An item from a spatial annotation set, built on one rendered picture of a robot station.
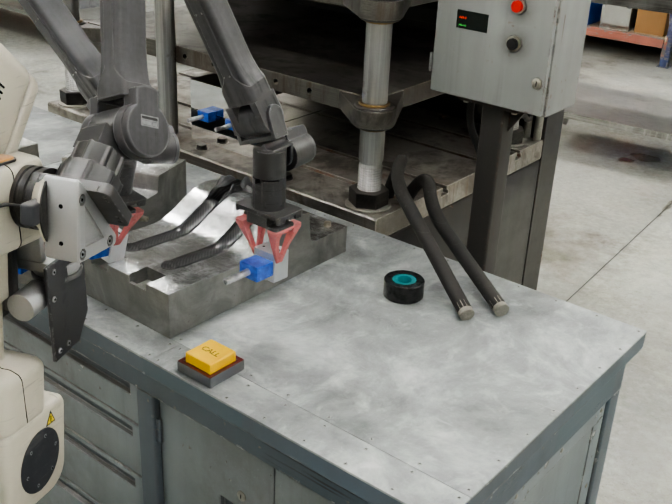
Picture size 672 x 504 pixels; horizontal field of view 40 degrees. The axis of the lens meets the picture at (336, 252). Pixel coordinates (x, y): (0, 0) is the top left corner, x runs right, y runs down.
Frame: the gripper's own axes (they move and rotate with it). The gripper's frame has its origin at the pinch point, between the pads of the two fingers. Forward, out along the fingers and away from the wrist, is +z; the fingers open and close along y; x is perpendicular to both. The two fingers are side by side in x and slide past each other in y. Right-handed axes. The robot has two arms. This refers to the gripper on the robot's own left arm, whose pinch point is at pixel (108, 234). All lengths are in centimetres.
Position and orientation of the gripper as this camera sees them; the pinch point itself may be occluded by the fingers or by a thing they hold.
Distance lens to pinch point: 174.9
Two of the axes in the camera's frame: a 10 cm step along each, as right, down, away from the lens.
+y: -7.6, -4.4, 4.9
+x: -6.1, 1.9, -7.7
